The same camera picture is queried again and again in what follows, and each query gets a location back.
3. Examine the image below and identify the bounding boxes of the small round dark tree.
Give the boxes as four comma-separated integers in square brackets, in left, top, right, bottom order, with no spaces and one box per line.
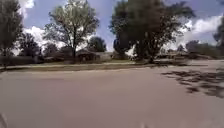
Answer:
[87,35,108,53]

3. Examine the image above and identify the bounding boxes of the low house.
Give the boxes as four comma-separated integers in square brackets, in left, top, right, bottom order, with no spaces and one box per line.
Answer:
[58,49,114,64]

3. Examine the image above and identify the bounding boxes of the grass strip across road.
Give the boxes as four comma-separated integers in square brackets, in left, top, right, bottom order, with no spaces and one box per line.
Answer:
[0,61,189,73]

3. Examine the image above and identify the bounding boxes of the grey asphalt road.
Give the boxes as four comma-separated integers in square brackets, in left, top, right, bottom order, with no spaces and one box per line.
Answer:
[0,59,224,128]

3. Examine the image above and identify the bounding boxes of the large dark tree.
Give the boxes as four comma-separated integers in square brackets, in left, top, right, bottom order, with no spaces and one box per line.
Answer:
[109,0,196,64]

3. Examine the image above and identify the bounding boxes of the sparse light green tree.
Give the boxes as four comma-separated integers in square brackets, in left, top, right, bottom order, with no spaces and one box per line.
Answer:
[43,0,101,63]

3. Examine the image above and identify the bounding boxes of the tall leafy tree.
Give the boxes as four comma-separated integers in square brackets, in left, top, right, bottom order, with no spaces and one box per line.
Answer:
[0,0,24,67]

